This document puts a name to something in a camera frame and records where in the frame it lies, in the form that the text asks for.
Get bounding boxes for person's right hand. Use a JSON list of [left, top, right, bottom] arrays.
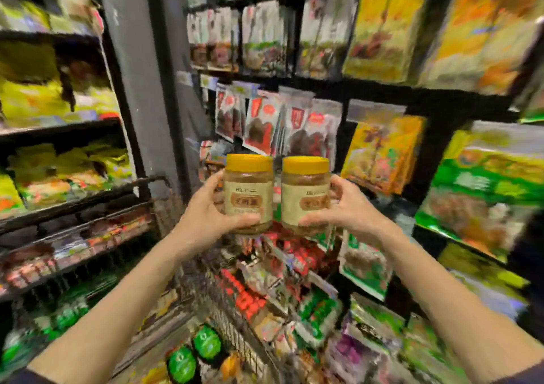
[[299, 175, 396, 251]]

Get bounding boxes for person's left hand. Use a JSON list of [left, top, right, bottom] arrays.
[[172, 171, 261, 261]]

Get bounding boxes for yellow-lid jar beige label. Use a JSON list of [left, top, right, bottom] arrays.
[[223, 154, 274, 236], [280, 156, 332, 236]]

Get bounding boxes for black wire shopping cart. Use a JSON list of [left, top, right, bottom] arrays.
[[106, 175, 290, 384]]

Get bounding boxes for person's right forearm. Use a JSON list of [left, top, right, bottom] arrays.
[[373, 226, 544, 384]]

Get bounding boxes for person's left forearm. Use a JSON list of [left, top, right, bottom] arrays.
[[27, 233, 205, 384]]

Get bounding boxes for group of assorted food packets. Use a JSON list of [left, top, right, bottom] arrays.
[[182, 0, 544, 384]]

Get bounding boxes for group of small red packets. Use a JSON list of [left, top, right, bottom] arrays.
[[219, 267, 273, 325]]

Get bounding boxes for row of red white packets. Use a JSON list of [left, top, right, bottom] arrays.
[[214, 84, 343, 159]]

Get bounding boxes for black snack shelving unit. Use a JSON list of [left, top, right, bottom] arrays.
[[0, 0, 171, 304]]

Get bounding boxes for rows of colourful snack bags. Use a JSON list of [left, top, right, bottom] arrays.
[[0, 0, 141, 295]]

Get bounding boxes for dark blue left sleeve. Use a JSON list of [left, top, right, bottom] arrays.
[[0, 366, 56, 384]]

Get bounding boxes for dark blue sleeve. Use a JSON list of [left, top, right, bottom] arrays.
[[492, 360, 544, 384], [0, 366, 56, 384]]

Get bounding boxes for dark blue right sleeve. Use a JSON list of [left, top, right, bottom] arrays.
[[492, 360, 544, 384]]

